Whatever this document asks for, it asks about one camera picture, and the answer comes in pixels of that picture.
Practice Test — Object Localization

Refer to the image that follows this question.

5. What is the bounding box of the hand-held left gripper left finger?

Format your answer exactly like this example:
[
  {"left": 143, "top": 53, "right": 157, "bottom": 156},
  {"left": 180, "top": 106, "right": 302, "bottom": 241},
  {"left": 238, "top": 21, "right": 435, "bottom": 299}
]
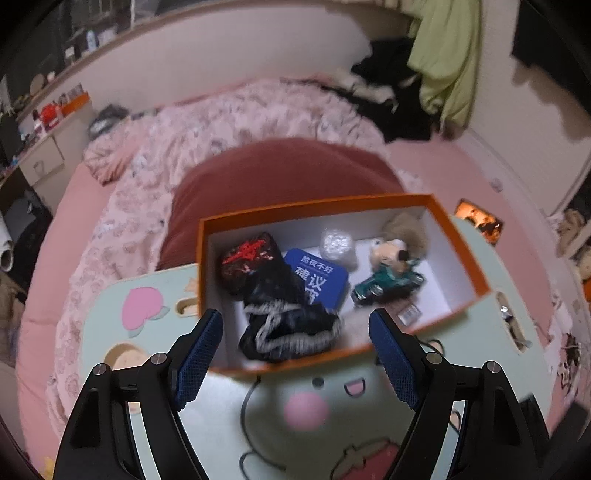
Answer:
[{"left": 52, "top": 308, "right": 225, "bottom": 480}]

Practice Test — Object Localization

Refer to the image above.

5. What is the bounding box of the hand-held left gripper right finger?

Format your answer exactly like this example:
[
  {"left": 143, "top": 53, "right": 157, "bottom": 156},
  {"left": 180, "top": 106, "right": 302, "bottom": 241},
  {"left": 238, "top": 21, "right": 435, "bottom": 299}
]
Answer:
[{"left": 368, "top": 307, "right": 552, "bottom": 480}]

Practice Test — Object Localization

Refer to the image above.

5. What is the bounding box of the green toy car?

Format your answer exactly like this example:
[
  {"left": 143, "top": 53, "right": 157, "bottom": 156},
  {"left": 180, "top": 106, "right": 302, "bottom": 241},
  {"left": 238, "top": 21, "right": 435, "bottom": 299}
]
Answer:
[{"left": 351, "top": 265, "right": 426, "bottom": 305}]

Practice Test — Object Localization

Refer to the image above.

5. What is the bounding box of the black lace cloth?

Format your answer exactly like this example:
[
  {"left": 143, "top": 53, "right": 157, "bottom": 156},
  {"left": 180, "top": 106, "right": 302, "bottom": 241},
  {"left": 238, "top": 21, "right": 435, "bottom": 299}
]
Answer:
[{"left": 238, "top": 268, "right": 345, "bottom": 363}]

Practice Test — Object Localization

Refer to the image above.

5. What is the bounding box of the orange cardboard box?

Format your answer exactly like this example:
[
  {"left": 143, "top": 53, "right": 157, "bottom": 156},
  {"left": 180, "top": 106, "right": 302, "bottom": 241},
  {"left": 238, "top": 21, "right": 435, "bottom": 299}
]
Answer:
[{"left": 196, "top": 194, "right": 490, "bottom": 374}]

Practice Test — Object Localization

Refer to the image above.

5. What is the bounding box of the white-haired figurine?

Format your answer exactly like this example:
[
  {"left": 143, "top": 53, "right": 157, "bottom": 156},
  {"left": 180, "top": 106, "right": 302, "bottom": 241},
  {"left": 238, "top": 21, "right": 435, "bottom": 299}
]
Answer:
[{"left": 369, "top": 235, "right": 419, "bottom": 278}]

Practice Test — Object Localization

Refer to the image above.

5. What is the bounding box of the small black box red print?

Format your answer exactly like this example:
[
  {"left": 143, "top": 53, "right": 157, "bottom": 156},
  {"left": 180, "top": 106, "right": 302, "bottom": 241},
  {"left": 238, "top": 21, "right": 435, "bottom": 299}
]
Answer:
[{"left": 219, "top": 232, "right": 282, "bottom": 294}]

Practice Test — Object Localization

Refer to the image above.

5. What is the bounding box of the blue tin case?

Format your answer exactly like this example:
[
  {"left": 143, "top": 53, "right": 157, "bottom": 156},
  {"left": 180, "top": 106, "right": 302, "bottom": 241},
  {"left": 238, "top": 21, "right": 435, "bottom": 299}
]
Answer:
[{"left": 283, "top": 248, "right": 349, "bottom": 308}]

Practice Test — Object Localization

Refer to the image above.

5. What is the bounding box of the clear plastic packet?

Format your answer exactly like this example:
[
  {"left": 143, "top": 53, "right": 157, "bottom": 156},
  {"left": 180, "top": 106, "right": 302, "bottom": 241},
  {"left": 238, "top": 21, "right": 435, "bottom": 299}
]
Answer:
[{"left": 318, "top": 227, "right": 356, "bottom": 268}]

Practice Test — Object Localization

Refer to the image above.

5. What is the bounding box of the beige fur scrunchie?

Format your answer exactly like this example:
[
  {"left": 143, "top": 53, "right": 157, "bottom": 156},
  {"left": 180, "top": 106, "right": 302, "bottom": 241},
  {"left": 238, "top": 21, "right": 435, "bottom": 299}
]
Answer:
[{"left": 383, "top": 211, "right": 430, "bottom": 259}]

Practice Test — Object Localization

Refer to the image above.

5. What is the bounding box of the orange photo card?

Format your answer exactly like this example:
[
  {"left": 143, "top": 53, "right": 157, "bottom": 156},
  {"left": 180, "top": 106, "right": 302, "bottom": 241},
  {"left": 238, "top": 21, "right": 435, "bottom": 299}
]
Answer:
[{"left": 455, "top": 198, "right": 504, "bottom": 245}]

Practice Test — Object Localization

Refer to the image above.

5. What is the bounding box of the dark bag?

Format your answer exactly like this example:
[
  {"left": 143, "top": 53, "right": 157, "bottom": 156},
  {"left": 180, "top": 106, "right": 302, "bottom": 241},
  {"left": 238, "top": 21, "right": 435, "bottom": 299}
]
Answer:
[{"left": 4, "top": 189, "right": 51, "bottom": 259}]

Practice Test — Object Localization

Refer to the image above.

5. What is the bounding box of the beige plush toy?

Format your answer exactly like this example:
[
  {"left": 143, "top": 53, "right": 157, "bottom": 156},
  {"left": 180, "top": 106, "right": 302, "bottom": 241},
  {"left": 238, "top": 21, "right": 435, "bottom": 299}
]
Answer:
[{"left": 556, "top": 210, "right": 591, "bottom": 282}]

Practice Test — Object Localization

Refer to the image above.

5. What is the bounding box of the white boot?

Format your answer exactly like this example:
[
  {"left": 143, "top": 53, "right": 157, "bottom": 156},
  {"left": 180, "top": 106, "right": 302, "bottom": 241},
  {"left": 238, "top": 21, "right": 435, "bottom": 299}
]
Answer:
[{"left": 0, "top": 217, "right": 19, "bottom": 273}]

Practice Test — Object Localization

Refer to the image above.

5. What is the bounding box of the pink floral blanket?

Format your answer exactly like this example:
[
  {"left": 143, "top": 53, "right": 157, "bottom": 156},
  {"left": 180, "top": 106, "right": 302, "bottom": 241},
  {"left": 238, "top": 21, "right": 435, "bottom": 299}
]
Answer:
[{"left": 46, "top": 78, "right": 389, "bottom": 425}]

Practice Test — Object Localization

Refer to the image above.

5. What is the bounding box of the pile of black clothes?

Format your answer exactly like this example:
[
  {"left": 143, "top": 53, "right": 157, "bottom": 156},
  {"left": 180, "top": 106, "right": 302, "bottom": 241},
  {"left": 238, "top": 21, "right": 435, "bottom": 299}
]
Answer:
[{"left": 332, "top": 37, "right": 444, "bottom": 144}]

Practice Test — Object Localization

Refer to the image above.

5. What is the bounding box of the white nightstand drawer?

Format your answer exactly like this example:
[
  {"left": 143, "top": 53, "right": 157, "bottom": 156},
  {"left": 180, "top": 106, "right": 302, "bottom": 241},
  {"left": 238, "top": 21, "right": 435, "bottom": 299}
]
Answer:
[{"left": 18, "top": 134, "right": 65, "bottom": 185}]

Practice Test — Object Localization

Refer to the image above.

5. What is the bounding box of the grey bag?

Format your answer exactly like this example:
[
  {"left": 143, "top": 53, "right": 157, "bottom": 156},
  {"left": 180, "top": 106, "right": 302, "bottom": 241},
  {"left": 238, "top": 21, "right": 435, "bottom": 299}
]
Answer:
[{"left": 88, "top": 105, "right": 130, "bottom": 139}]

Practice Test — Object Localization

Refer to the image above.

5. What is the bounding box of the orange shelf box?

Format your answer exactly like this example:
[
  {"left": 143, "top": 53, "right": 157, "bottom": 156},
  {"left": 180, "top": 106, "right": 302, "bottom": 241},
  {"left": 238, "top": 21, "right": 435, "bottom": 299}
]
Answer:
[{"left": 62, "top": 92, "right": 89, "bottom": 116}]

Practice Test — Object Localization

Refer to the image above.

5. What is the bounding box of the black monitor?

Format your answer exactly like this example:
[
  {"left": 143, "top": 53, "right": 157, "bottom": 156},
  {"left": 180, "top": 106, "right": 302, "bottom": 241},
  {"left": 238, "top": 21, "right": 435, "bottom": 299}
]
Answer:
[{"left": 0, "top": 113, "right": 24, "bottom": 158}]

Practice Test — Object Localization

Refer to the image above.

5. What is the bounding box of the white curved headboard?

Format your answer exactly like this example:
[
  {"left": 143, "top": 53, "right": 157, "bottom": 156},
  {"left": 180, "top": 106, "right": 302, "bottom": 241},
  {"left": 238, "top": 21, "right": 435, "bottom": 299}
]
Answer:
[{"left": 0, "top": 0, "right": 416, "bottom": 121}]

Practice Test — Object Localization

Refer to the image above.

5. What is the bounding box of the light green hanging garment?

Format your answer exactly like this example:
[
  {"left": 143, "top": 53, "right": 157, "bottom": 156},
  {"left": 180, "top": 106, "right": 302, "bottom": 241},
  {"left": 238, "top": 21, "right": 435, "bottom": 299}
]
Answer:
[{"left": 406, "top": 0, "right": 483, "bottom": 127}]

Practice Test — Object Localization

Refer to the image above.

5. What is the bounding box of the dark hanging garment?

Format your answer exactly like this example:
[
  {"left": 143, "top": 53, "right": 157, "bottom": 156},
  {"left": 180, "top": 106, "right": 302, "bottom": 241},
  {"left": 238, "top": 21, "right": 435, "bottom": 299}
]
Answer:
[{"left": 510, "top": 0, "right": 591, "bottom": 139}]

